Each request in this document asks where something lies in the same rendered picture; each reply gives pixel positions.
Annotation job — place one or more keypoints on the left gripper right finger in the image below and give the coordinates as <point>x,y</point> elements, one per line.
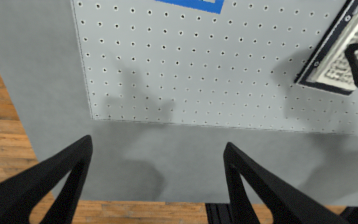
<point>287,204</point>

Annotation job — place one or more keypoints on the blue tape outline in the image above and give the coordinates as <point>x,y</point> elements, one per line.
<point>198,4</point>

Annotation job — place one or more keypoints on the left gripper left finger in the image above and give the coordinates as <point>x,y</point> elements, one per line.
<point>20,193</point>

